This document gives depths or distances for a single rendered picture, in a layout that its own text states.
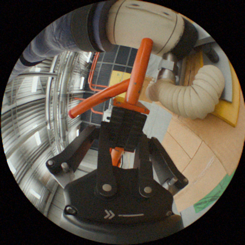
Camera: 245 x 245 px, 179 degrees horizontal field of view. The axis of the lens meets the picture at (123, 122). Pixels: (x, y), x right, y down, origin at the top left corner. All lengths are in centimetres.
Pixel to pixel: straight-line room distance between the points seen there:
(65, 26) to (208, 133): 31
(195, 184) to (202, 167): 15
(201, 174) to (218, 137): 63
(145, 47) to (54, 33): 19
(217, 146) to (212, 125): 4
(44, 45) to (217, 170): 95
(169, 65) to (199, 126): 12
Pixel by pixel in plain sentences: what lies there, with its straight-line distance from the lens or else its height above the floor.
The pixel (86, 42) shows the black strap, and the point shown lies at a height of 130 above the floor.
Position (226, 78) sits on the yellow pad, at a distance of 15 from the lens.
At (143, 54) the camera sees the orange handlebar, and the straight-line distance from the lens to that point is 15.
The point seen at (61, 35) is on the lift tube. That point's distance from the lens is 21.
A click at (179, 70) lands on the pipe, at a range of 20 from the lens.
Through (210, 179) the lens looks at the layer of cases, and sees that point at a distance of 73.
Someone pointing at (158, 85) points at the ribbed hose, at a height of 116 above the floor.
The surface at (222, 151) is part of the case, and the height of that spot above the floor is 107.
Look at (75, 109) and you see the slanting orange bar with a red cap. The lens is 19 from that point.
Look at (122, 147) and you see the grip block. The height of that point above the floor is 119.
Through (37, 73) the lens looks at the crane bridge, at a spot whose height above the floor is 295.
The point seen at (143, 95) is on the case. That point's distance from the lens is 165.
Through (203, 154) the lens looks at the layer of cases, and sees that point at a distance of 76.
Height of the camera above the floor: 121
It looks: 4 degrees down
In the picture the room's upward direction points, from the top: 78 degrees counter-clockwise
